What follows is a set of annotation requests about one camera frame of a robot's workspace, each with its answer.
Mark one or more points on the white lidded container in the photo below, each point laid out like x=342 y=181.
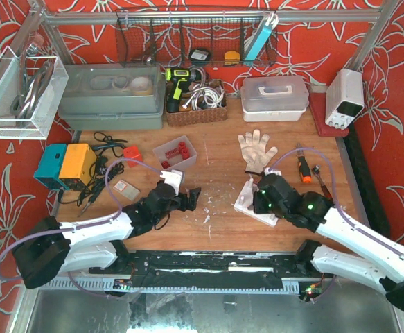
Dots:
x=274 y=98

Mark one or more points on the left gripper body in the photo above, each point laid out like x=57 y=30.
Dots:
x=184 y=201

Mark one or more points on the wicker basket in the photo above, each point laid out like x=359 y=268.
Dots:
x=202 y=104

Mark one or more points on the white work glove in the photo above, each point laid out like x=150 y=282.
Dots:
x=253 y=147

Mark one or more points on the orange handled screwdriver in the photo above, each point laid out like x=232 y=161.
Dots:
x=303 y=167

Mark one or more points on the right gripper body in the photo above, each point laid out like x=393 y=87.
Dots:
x=258 y=203

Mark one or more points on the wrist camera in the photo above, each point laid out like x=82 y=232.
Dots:
x=174 y=178
x=268 y=171

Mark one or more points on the orange small block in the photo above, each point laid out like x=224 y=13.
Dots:
x=133 y=153

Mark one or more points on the small card box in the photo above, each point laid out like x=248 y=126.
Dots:
x=126 y=189

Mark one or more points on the red mat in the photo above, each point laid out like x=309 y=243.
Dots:
x=317 y=104

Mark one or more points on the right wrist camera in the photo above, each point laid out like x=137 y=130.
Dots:
x=268 y=171

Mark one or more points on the grey plastic storage box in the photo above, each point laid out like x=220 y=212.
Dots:
x=111 y=97

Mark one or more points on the red handled ratchet wrench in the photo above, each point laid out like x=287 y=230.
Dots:
x=316 y=171

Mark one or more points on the black wire basket shelf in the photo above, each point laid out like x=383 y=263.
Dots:
x=164 y=36

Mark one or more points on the green cordless drill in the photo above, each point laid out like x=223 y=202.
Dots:
x=181 y=79

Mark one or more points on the white power supply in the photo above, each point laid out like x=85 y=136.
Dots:
x=344 y=99

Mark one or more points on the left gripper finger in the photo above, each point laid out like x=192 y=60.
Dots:
x=189 y=203
x=193 y=194

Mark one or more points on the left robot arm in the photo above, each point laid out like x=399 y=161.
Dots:
x=55 y=247

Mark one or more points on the clear acrylic bin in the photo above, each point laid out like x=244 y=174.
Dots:
x=31 y=88

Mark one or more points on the translucent parts bin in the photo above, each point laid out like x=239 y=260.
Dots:
x=183 y=161

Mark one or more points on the black round tape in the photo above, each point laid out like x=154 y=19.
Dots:
x=199 y=56

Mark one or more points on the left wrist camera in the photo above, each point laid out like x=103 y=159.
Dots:
x=174 y=178

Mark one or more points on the white peg base plate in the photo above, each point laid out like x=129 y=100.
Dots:
x=245 y=204

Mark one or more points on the yellow tape measure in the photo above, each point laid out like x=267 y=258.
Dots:
x=232 y=58

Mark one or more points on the yellow and teal box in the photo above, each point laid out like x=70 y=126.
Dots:
x=66 y=166

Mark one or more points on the blue white book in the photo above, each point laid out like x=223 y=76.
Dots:
x=255 y=43

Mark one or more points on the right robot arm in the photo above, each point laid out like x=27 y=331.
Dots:
x=376 y=261

